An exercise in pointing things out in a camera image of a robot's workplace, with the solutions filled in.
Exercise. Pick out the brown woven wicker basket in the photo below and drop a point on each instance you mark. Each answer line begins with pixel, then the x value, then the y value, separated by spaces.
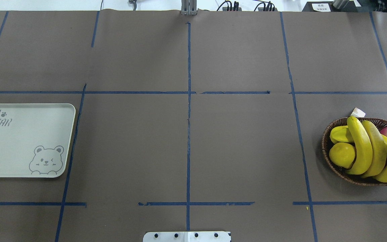
pixel 326 144

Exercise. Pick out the paper price tag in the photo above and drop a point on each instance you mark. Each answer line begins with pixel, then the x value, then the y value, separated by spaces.
pixel 358 113

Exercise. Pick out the yellow starfruit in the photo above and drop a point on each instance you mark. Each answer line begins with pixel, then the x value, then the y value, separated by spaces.
pixel 341 134

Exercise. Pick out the yellow lemon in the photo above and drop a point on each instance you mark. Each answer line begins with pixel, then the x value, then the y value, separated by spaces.
pixel 343 155

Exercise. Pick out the white rectangular bear tray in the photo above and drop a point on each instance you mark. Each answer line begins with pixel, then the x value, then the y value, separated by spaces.
pixel 35 139

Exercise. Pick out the aluminium frame post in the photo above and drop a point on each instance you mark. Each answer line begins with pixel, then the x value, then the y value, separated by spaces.
pixel 189 7

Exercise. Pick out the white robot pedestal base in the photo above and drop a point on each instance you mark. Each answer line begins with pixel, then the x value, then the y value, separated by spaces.
pixel 188 236

